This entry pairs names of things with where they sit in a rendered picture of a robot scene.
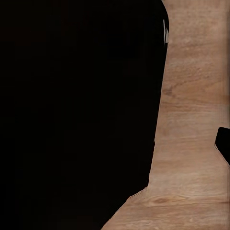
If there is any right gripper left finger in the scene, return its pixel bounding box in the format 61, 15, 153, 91
0, 127, 24, 184

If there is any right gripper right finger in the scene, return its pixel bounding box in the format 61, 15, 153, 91
215, 127, 230, 165

